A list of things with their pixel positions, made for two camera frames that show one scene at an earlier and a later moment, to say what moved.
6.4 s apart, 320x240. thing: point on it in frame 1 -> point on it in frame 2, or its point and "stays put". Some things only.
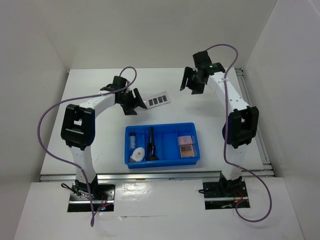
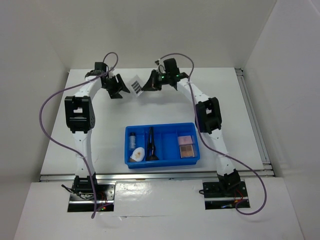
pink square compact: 185,140 stays put
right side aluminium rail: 268,169 stays put
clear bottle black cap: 132,138 stays put
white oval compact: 138,154 stays put
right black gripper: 187,72 -> 152,85
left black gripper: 135,102 -> 120,81
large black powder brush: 151,151 stays put
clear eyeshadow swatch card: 155,99 -> 136,85
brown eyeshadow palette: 186,150 stays put
